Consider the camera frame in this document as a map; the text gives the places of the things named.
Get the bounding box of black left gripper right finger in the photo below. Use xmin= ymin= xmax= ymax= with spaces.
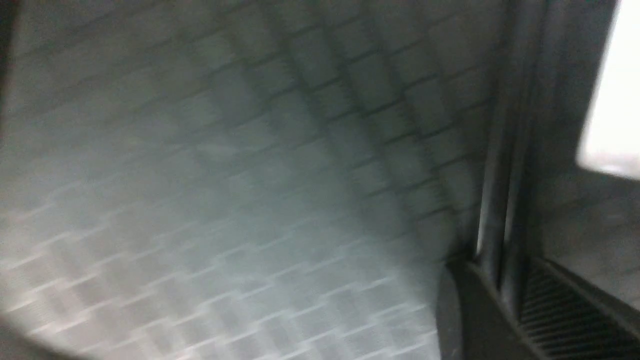
xmin=518 ymin=257 xmax=640 ymax=360

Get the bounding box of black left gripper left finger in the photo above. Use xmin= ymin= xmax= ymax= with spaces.
xmin=436 ymin=260 xmax=546 ymax=360

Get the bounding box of beige checked tablecloth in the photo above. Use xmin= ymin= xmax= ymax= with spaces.
xmin=0 ymin=0 xmax=640 ymax=360

